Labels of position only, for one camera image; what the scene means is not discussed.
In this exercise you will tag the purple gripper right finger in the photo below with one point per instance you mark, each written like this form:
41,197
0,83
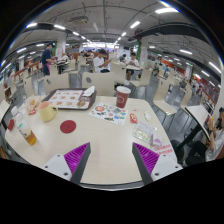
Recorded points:
151,165

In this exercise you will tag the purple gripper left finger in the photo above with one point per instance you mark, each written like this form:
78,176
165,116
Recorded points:
71,165

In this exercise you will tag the red label on table edge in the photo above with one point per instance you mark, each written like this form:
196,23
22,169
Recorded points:
164,149

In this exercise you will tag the clear plastic packet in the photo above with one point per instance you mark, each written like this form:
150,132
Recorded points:
147,134

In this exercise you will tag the red round coaster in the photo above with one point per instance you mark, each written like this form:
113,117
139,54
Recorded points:
68,126

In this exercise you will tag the small red packet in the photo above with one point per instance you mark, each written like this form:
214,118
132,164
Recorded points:
133,118

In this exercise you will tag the small white object on table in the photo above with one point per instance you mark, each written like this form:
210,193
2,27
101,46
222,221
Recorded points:
147,116

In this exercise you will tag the person seated at right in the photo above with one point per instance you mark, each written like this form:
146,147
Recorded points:
200,152

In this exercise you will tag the yellow ceramic mug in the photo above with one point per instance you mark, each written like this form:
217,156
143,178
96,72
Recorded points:
47,111

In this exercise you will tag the colourful sticker sheet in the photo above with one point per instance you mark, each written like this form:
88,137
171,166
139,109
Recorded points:
109,113

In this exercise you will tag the brown food tray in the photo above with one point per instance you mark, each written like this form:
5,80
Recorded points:
72,99

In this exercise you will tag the beige chair right side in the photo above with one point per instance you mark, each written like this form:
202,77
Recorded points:
159,99

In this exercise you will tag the plastic bottle with tea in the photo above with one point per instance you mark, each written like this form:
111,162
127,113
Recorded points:
22,126

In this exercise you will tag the white side table right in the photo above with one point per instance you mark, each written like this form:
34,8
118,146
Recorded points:
200,115

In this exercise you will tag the white napkin on tray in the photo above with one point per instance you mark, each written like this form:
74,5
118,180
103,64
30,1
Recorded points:
88,92

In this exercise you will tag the red paper cup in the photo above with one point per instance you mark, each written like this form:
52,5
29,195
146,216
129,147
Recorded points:
122,96

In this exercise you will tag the plastic bag with snacks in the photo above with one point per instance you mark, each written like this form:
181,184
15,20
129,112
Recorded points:
32,103

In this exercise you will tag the beige chair behind table left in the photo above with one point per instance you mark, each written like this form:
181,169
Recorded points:
56,82

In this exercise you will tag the beige chair behind table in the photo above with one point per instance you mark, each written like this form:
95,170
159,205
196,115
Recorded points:
103,82
56,82

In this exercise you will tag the beige chair behind table centre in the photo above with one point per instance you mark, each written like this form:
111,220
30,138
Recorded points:
103,82

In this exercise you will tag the person in white shirt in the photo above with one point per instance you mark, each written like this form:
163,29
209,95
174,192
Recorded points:
100,63

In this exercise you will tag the person in white far centre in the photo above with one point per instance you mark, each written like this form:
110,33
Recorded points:
133,62

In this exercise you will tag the person in dark shirt standing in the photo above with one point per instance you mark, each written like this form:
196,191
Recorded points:
47,59

